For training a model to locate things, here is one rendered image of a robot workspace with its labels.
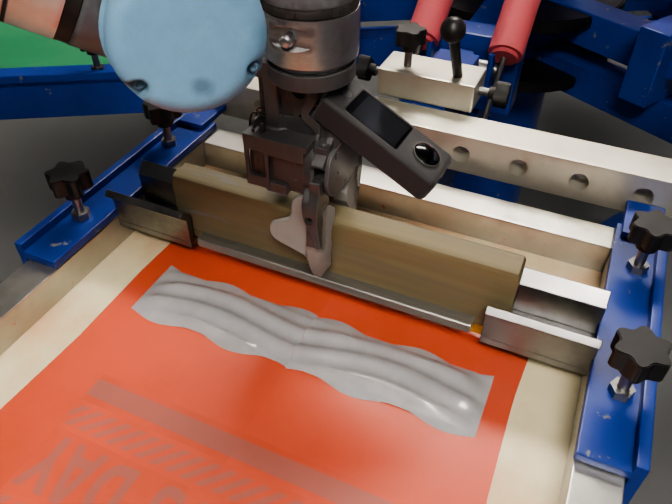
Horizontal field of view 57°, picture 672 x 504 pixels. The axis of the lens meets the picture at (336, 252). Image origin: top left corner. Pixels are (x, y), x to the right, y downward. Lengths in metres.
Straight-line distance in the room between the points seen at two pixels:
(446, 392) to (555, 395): 0.10
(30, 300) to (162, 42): 0.43
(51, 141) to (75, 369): 2.37
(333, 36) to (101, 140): 2.45
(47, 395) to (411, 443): 0.33
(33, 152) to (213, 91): 2.62
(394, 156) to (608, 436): 0.27
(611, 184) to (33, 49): 0.98
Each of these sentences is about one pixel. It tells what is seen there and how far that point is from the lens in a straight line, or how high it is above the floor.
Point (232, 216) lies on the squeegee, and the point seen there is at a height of 1.03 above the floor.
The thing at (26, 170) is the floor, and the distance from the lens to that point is 2.81.
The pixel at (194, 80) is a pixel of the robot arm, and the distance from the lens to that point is 0.31.
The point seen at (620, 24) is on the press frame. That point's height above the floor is 1.02.
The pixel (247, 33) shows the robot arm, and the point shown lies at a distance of 0.30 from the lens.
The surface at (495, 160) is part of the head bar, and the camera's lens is 0.75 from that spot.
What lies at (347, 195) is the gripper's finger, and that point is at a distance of 0.59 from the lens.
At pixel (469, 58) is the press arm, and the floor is 1.04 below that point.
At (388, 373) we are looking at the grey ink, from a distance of 0.58.
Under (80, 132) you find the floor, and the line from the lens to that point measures 2.98.
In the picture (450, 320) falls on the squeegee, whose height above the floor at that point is 0.99.
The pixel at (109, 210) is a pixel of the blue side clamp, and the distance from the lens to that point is 0.73.
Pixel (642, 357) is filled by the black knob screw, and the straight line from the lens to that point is 0.52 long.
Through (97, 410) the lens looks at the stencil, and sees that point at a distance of 0.60.
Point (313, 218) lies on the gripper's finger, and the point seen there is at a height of 1.09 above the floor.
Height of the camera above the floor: 1.42
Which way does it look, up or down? 42 degrees down
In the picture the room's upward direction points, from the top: straight up
